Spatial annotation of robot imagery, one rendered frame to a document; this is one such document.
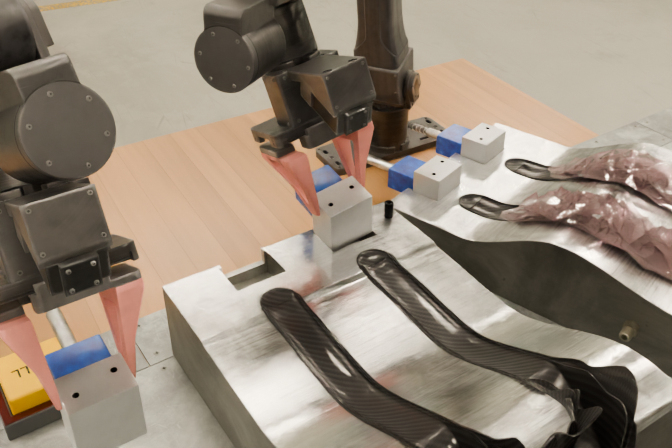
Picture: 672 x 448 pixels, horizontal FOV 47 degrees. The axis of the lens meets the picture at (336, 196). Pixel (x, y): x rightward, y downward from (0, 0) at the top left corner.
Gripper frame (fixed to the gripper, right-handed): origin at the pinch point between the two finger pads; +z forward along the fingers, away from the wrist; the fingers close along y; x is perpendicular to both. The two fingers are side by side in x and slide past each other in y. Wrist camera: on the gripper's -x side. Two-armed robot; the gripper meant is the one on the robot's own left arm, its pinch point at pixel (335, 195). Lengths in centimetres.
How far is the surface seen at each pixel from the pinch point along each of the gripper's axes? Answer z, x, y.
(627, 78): 77, 162, 207
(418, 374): 10.4, -17.5, -5.3
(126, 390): -0.7, -16.4, -26.2
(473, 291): 10.6, -11.2, 5.6
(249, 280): 5.1, 2.9, -10.7
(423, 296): 9.4, -9.3, 1.3
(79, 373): -2.3, -13.6, -28.5
